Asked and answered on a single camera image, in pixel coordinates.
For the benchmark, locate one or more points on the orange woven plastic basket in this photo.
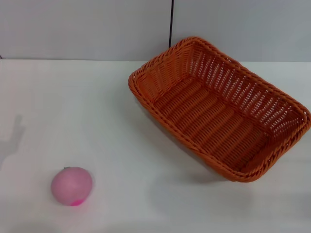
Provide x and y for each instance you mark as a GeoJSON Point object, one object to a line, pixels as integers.
{"type": "Point", "coordinates": [206, 114]}

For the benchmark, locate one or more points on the pink toy peach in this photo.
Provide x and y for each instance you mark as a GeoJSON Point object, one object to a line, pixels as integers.
{"type": "Point", "coordinates": [71, 185]}

